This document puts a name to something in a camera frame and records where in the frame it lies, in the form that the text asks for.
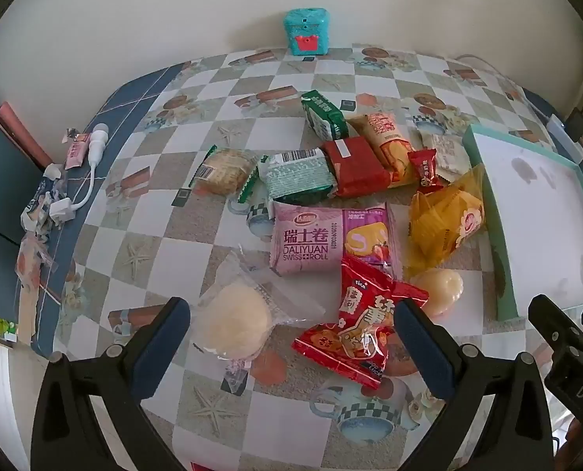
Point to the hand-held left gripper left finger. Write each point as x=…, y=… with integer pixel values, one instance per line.
x=161, y=348

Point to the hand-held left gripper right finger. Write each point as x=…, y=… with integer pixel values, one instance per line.
x=424, y=348

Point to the large red crinkly snack packet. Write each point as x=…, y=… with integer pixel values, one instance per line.
x=365, y=324

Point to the clear packet with white bun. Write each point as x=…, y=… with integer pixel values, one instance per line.
x=235, y=321

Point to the teal tray with white inside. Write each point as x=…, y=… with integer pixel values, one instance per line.
x=541, y=216

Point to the green white barcode snack packet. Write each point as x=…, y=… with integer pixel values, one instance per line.
x=298, y=176

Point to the dark green snack packet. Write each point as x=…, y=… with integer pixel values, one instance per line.
x=323, y=115

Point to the pale round pastry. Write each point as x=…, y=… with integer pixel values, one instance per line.
x=441, y=292

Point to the yellow snack packet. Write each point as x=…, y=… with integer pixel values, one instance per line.
x=443, y=225

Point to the pink swiss roll packet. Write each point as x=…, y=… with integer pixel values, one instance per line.
x=316, y=240

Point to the orange clear wrapper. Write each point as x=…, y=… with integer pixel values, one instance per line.
x=33, y=262

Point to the small red candy packet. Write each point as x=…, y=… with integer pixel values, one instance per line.
x=426, y=169

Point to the clear round biscuit packet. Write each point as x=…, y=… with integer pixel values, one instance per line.
x=225, y=171

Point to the pile of torn wrappers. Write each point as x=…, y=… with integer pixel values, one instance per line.
x=38, y=206

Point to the red rectangular snack packet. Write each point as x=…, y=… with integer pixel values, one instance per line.
x=357, y=167

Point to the cream white snack packet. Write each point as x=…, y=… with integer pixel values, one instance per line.
x=448, y=154

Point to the orange snack packet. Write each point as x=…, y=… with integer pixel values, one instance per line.
x=387, y=142

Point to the small pink sachet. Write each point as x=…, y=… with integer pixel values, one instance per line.
x=77, y=151

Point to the reddish brown wooden bar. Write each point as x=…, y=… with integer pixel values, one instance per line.
x=19, y=130

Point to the teal tin box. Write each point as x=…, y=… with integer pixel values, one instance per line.
x=307, y=29

